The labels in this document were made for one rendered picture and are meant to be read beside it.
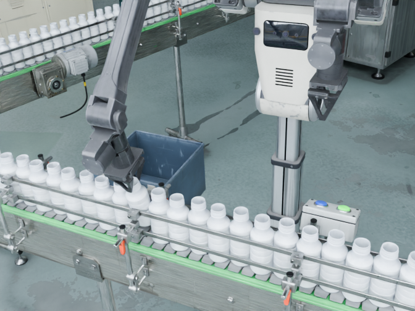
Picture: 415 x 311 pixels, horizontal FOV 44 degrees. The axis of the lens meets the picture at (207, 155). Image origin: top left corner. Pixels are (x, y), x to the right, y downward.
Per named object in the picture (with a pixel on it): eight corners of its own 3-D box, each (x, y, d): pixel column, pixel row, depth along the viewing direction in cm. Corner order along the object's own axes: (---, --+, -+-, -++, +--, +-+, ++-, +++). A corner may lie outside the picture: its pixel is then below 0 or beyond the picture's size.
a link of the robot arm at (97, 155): (123, 107, 115) (91, 101, 119) (97, 142, 108) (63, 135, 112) (137, 144, 124) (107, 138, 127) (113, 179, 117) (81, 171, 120)
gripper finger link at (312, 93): (341, 113, 121) (345, 76, 116) (334, 127, 115) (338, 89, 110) (313, 108, 123) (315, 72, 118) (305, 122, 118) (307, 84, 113)
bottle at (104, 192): (96, 224, 151) (86, 178, 142) (113, 215, 154) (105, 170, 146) (106, 234, 147) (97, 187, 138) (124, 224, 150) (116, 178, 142)
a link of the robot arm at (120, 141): (126, 121, 121) (105, 118, 123) (111, 141, 117) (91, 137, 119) (133, 142, 126) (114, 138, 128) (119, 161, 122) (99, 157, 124)
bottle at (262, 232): (275, 262, 134) (277, 213, 125) (270, 278, 129) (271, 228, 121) (253, 258, 136) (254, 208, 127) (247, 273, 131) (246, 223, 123)
